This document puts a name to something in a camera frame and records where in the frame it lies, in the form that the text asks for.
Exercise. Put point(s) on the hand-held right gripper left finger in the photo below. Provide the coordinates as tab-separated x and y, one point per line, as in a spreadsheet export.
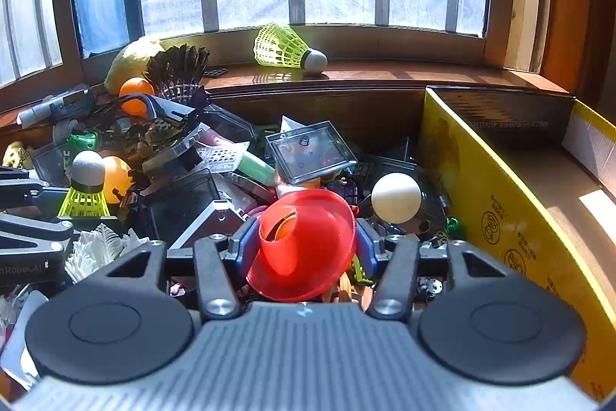
246	242

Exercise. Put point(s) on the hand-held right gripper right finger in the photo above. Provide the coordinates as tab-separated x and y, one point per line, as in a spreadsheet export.
366	243

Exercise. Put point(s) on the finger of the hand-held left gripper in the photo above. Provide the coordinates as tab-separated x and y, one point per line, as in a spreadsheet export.
24	194
38	232

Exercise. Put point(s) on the red plastic funnel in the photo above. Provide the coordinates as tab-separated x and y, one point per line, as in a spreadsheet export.
301	257

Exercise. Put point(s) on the yellow-green plastic shuttlecock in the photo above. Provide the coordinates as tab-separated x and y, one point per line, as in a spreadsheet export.
86	189
288	50

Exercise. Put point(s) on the white feather shuttlecock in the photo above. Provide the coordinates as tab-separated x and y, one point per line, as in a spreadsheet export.
101	247

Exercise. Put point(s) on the orange ping pong ball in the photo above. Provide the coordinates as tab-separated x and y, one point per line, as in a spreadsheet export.
132	93
116	177

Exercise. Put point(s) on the yellow cardboard box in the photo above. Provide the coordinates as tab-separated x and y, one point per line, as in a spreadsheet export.
519	218

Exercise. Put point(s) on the yellow plush bear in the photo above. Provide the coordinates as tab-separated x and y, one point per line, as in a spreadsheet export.
17	156

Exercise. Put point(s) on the white ping pong ball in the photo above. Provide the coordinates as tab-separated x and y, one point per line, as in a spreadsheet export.
395	199

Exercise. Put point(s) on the white plastic blister pack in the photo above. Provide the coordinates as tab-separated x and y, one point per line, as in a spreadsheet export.
14	343

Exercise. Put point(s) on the green tube white cap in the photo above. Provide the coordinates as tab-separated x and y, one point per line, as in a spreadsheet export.
255	166

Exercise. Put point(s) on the dark blue plastic case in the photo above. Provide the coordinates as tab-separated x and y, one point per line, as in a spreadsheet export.
178	204

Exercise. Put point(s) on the green dome toy piece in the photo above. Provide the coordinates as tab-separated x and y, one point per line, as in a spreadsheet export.
84	140

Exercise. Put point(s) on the white tube on sill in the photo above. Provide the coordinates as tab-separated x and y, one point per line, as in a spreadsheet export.
48	108

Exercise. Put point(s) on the white perforated plastic piece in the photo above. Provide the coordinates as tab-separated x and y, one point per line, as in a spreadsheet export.
221	156

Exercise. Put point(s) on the dark clear plastic case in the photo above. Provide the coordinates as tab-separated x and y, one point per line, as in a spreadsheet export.
310	151

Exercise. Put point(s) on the yellow plush toy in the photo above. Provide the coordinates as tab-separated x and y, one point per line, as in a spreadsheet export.
130	64

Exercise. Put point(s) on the wooden window sill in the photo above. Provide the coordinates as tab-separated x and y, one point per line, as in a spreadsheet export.
385	71

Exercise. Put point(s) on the black feather shuttlecock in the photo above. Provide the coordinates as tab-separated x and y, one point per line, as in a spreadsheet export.
178	71

